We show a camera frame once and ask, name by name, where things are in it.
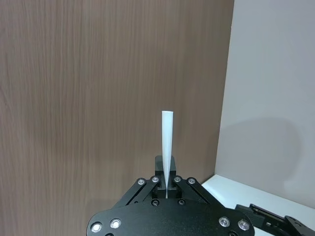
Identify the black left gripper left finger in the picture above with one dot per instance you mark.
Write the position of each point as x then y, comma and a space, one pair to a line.
147, 186

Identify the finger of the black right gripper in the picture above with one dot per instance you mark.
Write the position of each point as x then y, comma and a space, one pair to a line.
270, 217

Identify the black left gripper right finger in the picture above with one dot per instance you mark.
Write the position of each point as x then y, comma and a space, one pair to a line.
189, 188

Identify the small white plastic piece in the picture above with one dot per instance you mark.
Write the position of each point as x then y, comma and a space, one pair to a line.
167, 137

